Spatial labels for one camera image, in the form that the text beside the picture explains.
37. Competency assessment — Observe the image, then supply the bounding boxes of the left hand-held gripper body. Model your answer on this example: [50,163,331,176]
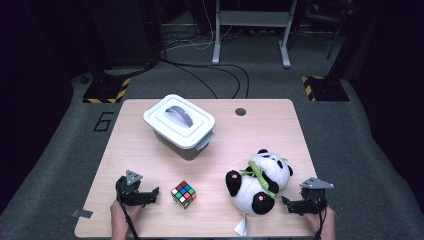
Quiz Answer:
[115,169,148,206]

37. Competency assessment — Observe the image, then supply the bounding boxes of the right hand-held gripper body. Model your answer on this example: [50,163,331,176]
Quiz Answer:
[299,177,335,215]

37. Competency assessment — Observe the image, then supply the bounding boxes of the colourful puzzle cube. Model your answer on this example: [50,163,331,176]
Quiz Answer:
[170,180,197,210]

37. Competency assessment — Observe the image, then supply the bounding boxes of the panda plush toy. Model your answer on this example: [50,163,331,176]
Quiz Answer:
[225,148,294,237]

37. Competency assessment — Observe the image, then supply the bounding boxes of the translucent brown storage box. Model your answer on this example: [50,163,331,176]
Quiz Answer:
[152,128,216,162]

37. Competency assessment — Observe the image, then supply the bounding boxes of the white lid with grey handle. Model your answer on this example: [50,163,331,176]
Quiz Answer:
[143,94,216,150]

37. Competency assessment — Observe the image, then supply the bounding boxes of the person's left hand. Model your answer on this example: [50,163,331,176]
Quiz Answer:
[110,199,143,240]

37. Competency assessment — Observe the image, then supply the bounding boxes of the person's right hand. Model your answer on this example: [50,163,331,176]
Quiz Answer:
[304,206,336,240]

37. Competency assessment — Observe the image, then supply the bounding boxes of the black yellow striped stand base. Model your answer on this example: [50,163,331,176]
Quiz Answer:
[82,77,132,104]
[301,75,350,102]

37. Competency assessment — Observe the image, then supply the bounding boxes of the black equipment cabinet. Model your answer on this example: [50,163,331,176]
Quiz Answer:
[84,0,166,69]

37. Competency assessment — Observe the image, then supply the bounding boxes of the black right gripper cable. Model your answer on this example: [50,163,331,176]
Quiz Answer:
[313,199,327,240]

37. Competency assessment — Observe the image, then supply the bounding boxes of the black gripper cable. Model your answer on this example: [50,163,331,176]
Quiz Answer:
[313,199,327,240]
[118,196,140,240]

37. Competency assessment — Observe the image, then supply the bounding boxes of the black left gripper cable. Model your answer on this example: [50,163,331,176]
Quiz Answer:
[118,196,140,240]

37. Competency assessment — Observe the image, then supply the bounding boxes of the black floor cable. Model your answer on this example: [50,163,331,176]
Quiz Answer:
[159,58,250,100]

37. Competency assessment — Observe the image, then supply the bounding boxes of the white floor cables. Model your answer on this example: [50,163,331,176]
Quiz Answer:
[163,0,234,52]

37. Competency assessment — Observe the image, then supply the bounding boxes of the white metal desk frame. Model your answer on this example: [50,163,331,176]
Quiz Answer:
[211,0,298,69]

